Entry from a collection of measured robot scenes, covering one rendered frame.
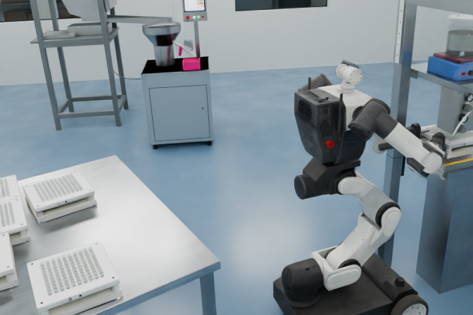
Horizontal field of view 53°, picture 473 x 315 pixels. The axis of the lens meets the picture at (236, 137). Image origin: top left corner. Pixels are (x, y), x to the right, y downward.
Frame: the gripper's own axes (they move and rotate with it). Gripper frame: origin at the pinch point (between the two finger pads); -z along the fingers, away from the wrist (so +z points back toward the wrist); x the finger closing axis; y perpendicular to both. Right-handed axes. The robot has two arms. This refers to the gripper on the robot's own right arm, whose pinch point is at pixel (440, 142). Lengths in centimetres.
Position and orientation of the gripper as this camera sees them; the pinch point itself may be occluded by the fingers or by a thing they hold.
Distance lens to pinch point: 252.4
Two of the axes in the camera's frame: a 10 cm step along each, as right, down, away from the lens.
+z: -6.1, 3.5, -7.1
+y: 7.9, 2.0, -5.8
